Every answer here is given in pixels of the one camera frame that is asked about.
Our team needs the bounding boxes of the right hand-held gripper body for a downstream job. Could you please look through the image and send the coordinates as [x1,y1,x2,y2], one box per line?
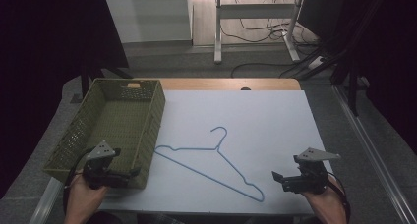
[280,146,342,195]

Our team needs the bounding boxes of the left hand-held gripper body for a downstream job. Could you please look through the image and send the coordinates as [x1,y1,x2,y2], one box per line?
[82,140,133,191]

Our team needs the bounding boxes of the green woven plastic basket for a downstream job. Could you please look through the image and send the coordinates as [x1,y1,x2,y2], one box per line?
[42,78,166,190]

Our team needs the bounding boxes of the blue wire clothes hanger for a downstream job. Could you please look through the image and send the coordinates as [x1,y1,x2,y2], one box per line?
[153,126,266,203]

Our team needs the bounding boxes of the person's left hand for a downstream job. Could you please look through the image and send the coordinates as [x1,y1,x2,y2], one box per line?
[64,174,109,224]

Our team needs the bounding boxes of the person's right hand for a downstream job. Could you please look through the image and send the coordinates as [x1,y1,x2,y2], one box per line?
[301,181,348,224]

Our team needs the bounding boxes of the white table mat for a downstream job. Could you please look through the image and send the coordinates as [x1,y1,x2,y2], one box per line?
[97,89,334,216]

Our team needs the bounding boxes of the black stand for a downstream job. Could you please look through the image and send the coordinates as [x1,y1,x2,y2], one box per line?
[328,0,387,117]
[70,46,134,104]

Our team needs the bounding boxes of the white power strip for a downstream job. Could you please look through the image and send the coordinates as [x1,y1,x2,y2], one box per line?
[307,55,327,71]

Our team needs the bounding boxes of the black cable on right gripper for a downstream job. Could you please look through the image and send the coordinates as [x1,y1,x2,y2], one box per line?
[326,171,352,224]

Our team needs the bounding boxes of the black floor cables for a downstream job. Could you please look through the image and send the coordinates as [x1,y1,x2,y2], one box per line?
[219,0,328,80]

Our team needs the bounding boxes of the white metal desk frame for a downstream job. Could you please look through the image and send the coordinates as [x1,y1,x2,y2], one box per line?
[213,0,306,65]

